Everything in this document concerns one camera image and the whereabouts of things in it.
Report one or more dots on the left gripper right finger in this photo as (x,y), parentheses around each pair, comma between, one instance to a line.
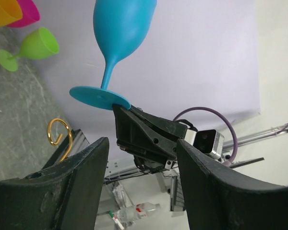
(217,197)

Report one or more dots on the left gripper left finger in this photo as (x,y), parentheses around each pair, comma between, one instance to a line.
(64,196)

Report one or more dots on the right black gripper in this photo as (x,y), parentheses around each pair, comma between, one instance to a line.
(150,139)

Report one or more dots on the blue plastic wine glass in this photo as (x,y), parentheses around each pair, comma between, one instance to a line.
(120,27)

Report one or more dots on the green plastic wine glass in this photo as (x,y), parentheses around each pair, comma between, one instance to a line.
(39,44)

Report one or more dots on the magenta plastic wine glass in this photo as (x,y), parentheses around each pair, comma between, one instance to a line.
(30,14)

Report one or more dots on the orange plastic wine glass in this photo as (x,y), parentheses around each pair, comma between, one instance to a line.
(10,11)

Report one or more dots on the clear plastic bottle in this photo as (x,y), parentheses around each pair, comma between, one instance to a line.
(133,213)

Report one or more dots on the aluminium rail frame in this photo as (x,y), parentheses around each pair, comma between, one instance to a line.
(124,169)

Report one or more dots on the gold wire wine glass rack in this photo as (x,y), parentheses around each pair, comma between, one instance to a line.
(57,141)

